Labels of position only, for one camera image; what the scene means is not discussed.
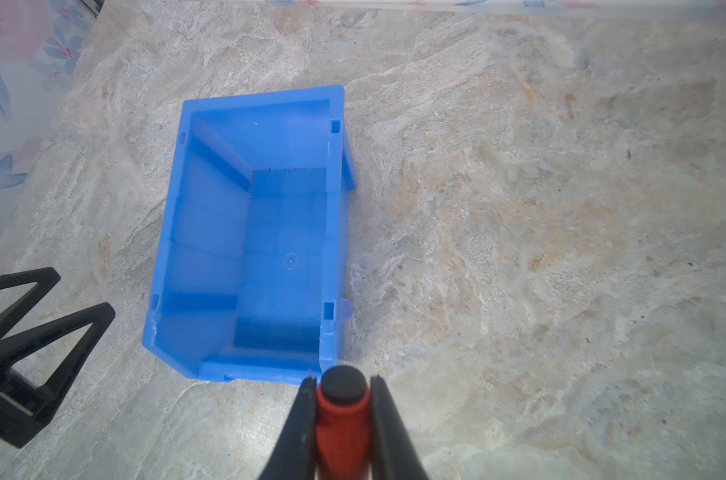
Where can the red black screwdriver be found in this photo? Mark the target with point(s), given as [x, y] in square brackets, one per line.
[343, 425]

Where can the blue plastic storage bin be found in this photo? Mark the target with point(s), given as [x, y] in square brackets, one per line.
[249, 279]

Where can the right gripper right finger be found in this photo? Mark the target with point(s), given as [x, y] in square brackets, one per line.
[393, 456]

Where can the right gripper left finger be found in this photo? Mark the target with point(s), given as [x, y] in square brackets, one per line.
[295, 453]

